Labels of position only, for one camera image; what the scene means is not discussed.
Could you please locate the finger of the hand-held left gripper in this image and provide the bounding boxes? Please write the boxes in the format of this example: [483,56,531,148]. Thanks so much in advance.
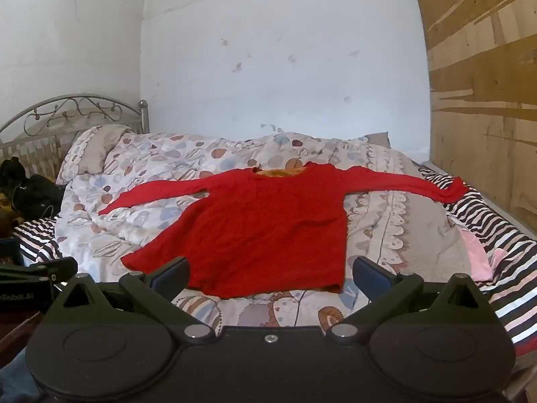
[0,257,80,285]

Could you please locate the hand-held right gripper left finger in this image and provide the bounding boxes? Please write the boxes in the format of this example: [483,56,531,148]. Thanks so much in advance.
[48,256,216,343]

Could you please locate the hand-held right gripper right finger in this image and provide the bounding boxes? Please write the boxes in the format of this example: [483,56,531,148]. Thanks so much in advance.
[326,255,492,343]

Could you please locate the red knit sweater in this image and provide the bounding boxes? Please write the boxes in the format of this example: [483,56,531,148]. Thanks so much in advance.
[98,162,467,300]

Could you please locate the dark blue box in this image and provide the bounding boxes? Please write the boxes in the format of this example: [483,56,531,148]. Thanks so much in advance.
[0,238,24,266]

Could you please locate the black bag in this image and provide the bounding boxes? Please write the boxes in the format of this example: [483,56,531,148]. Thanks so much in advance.
[0,156,66,220]

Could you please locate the person's blue jeans leg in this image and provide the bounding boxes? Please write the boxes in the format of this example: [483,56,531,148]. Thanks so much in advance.
[0,355,41,403]

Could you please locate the pink cloth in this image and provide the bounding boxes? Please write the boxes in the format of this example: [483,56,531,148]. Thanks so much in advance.
[458,226,511,283]

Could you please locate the printed duvet with round shapes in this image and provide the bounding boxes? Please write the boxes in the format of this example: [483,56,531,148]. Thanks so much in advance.
[56,131,475,330]

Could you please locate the printed beige pillow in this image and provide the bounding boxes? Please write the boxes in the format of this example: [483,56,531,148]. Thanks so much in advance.
[56,125,135,185]

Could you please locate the black and white striped bedsheet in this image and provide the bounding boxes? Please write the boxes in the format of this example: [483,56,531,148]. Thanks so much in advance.
[10,166,537,357]

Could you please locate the plain grey pillow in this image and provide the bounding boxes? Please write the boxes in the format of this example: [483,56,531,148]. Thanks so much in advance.
[363,132,392,149]

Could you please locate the grey metal headboard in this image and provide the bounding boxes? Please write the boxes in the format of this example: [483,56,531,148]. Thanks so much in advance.
[0,94,151,177]

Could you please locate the plywood board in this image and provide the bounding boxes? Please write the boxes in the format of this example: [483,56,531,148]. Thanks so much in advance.
[409,0,537,245]

